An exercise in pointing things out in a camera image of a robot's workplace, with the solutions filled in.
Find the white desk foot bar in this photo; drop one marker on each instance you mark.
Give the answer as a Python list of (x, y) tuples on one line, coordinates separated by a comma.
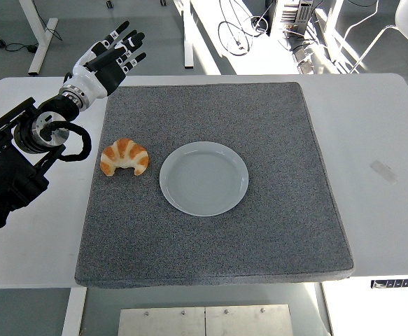
[(188, 52)]

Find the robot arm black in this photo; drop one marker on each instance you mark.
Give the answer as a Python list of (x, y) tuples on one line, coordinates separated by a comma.
[(11, 164)]

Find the white desk leg with foot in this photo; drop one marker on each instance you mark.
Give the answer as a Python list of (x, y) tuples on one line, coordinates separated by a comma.
[(42, 45)]

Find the white table leg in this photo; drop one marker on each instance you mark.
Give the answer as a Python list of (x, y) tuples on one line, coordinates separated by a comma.
[(324, 311), (73, 311)]

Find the clear tape strip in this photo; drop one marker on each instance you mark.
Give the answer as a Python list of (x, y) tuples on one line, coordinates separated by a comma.
[(382, 171)]

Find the table control panel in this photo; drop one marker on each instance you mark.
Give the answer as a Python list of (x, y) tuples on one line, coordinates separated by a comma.
[(399, 283)]

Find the croissant bread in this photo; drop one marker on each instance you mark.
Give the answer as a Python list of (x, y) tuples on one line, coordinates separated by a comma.
[(126, 152)]

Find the computer tower case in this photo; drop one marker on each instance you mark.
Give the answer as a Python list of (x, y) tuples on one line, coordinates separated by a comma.
[(291, 14)]

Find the grey metal plate with screws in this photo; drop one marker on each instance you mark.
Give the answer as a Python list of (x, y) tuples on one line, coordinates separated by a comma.
[(249, 322), (161, 322)]

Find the light grey round plate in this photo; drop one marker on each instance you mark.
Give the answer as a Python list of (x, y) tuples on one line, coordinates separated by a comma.
[(203, 178)]

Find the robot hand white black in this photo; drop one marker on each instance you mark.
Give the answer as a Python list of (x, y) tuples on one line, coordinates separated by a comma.
[(88, 82)]

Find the grey fabric mat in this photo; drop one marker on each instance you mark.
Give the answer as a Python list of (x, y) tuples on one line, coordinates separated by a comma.
[(259, 227)]

